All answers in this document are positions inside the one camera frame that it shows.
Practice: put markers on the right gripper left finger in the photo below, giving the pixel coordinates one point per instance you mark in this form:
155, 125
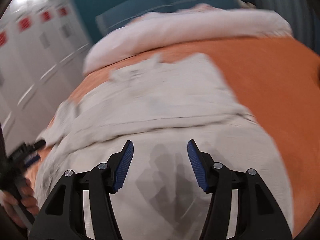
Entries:
79, 205

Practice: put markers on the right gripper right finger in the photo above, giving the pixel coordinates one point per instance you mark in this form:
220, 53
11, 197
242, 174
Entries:
258, 214

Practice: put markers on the person's left hand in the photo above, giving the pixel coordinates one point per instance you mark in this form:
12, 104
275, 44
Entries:
8, 202

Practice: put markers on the white panelled wardrobe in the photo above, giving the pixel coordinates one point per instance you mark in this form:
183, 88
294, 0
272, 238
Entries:
43, 47

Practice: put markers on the orange bed blanket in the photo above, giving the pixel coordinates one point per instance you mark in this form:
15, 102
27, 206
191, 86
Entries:
277, 80

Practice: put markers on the pink folded duvet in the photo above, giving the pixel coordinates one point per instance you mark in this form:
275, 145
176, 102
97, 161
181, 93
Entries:
202, 22

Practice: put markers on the grey curtain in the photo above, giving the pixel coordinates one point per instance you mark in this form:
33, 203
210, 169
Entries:
299, 14

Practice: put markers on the blue padded headboard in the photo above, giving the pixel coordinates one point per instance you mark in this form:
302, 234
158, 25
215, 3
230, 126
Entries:
122, 14

